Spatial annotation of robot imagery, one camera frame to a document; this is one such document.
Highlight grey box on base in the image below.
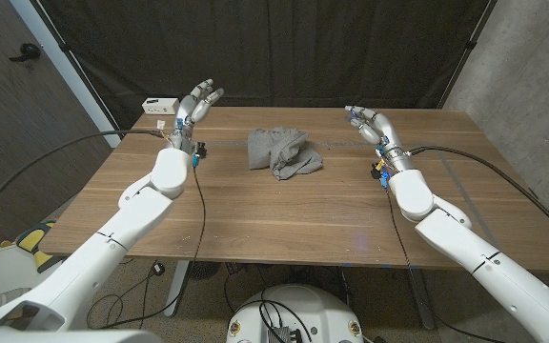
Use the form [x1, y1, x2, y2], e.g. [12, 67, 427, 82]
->
[267, 326, 304, 343]

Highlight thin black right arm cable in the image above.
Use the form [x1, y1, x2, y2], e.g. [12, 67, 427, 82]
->
[386, 188, 495, 343]

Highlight grey shorts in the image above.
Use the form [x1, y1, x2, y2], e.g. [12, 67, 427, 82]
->
[247, 126, 324, 182]

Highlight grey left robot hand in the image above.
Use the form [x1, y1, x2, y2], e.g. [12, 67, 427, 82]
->
[167, 78, 226, 156]

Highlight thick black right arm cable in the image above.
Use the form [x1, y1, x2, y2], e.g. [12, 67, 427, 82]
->
[407, 145, 549, 247]

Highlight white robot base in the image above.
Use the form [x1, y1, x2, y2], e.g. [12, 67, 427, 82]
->
[226, 284, 365, 343]

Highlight grey table leg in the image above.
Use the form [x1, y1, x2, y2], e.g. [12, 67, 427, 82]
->
[405, 269, 437, 331]

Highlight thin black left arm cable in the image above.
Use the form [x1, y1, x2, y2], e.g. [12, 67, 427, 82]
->
[88, 164, 208, 331]

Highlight black base cable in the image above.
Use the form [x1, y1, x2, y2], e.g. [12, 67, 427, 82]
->
[229, 298, 315, 343]

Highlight white power adapter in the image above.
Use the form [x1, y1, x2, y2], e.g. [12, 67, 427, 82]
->
[141, 97, 181, 116]

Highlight black round fan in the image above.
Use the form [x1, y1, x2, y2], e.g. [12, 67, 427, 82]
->
[187, 260, 222, 281]

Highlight black door handle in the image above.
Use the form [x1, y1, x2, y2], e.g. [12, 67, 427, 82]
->
[8, 42, 42, 63]

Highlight black backdrop curtain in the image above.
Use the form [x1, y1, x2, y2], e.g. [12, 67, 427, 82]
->
[35, 0, 495, 137]

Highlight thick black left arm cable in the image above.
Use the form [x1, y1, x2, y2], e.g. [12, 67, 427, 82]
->
[0, 129, 167, 230]

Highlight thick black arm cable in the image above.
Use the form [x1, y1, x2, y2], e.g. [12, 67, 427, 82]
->
[0, 129, 167, 230]
[407, 145, 549, 247]

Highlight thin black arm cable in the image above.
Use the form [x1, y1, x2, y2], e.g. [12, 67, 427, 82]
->
[386, 188, 495, 343]
[88, 164, 208, 331]

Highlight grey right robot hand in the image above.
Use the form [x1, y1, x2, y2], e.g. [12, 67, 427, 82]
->
[344, 105, 417, 173]

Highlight white door frame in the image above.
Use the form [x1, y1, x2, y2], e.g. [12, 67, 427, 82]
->
[10, 0, 122, 148]

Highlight black floor cable with plug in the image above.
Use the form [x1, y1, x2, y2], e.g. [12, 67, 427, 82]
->
[86, 260, 167, 331]

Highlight white table leg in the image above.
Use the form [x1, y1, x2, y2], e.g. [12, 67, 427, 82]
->
[163, 260, 191, 318]

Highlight black backdrop stand pole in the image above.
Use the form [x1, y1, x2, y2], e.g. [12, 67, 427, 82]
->
[438, 0, 498, 110]
[30, 0, 124, 139]

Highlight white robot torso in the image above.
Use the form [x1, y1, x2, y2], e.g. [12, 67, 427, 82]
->
[0, 328, 164, 343]

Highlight yellow and black object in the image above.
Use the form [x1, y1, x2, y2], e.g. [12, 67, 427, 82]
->
[0, 218, 66, 273]

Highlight dark wooden door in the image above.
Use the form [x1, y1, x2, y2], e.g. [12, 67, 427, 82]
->
[0, 0, 113, 249]

